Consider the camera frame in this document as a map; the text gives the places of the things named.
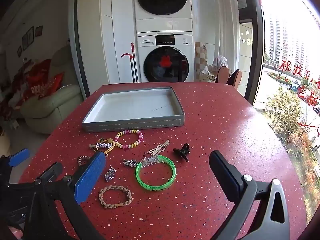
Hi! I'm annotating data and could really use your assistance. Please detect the grey shallow tray box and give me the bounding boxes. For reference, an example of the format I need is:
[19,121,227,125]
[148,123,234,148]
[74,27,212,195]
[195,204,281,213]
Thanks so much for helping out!
[82,87,186,133]

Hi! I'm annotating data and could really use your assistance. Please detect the red printed cushion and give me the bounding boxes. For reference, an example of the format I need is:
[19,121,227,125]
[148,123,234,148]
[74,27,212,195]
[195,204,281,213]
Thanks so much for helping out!
[26,59,65,98]

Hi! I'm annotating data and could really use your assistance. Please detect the silver star hair clip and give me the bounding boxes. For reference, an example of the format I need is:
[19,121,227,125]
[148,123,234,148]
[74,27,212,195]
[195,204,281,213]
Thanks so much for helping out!
[89,142,115,152]

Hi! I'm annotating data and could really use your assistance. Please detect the cream leather sofa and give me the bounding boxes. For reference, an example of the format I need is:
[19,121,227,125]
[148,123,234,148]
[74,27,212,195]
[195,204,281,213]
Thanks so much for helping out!
[20,47,84,134]

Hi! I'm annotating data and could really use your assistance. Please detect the beige braided hair tie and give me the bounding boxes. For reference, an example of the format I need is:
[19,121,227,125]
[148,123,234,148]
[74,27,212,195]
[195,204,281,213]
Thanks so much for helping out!
[99,185,133,209]

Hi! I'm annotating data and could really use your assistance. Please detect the copper spiral hair tie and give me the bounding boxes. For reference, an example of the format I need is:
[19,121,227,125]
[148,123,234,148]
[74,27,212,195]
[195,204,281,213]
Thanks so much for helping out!
[77,155,92,167]

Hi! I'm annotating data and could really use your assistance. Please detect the red window lettering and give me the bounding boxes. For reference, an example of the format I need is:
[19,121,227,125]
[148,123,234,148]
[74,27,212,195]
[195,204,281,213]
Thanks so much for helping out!
[278,57,320,110]

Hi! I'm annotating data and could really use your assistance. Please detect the beige bow hair clip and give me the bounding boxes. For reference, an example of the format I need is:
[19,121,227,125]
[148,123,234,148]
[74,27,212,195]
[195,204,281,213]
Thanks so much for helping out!
[147,140,170,157]

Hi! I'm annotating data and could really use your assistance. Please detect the white crumpled bag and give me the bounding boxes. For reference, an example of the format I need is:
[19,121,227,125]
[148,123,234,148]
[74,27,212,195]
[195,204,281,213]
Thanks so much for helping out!
[200,65,218,83]

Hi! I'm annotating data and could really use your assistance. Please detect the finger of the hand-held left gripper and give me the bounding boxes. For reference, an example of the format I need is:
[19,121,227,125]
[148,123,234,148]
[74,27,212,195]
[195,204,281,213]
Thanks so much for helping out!
[8,148,31,167]
[37,162,63,180]

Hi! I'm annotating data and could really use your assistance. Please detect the apartment tower blocks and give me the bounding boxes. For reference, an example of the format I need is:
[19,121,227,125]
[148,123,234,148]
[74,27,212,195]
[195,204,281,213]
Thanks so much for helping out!
[265,17,313,66]

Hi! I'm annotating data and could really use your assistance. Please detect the white stacked dryer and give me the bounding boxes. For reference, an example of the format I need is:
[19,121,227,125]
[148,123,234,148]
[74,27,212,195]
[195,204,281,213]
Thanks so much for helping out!
[133,0,193,34]

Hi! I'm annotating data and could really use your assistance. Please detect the black window frame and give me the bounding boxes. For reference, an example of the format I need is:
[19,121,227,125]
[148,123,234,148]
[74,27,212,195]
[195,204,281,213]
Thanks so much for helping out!
[246,0,266,105]

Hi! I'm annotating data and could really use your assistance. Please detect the white built-in cabinet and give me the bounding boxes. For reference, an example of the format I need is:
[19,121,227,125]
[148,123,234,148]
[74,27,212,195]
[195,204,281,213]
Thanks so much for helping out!
[75,0,241,98]

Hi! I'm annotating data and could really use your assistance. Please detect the dark sliding door frame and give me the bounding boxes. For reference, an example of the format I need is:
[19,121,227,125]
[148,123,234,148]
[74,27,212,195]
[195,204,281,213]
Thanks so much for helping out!
[73,0,91,101]

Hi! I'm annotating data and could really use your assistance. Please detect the red handled mop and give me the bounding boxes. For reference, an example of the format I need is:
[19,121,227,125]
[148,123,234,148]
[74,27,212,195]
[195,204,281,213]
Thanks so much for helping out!
[121,42,139,83]

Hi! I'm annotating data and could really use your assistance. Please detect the white cloth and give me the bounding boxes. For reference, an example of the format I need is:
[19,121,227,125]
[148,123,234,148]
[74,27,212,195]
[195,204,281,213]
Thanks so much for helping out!
[212,55,228,68]

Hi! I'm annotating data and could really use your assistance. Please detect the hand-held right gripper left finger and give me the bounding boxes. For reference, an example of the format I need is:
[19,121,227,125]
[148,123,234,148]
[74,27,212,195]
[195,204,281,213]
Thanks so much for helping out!
[24,151,106,240]

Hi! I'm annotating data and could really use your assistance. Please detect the checkered paper bag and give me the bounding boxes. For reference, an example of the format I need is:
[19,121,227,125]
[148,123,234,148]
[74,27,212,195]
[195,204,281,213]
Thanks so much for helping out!
[194,41,209,82]

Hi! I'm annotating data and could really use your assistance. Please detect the yellow beaded hair tie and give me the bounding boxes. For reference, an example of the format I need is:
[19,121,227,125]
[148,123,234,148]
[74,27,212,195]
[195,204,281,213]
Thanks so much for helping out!
[96,137,116,157]

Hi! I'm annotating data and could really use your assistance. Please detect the green translucent bangle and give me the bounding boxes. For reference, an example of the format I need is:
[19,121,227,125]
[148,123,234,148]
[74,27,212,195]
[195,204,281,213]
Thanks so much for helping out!
[135,155,177,192]

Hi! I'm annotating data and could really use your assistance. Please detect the black claw hair clip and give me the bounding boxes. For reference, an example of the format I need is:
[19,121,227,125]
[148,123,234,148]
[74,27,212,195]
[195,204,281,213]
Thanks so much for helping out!
[173,142,191,162]

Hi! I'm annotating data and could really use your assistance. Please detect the red cloth pile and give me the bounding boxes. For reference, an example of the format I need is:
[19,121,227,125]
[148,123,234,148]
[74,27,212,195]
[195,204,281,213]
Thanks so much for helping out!
[0,64,29,122]

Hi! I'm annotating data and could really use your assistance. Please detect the pink yellow beaded bracelet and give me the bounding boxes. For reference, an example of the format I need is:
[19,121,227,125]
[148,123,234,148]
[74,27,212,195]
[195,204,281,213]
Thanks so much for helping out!
[115,129,144,150]

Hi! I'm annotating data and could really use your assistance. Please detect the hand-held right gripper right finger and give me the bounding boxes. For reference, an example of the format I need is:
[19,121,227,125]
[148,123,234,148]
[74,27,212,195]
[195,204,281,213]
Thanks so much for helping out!
[209,151,291,240]

